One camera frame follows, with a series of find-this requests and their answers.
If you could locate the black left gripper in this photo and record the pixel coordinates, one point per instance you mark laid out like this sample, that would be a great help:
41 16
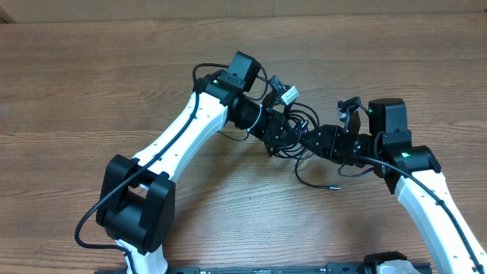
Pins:
275 121

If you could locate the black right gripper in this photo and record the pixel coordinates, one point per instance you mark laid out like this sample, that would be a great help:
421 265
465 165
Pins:
327 144

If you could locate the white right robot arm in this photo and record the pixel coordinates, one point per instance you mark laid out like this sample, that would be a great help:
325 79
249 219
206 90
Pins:
411 173

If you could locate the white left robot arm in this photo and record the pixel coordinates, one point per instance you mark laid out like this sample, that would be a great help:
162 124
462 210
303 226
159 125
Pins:
136 208

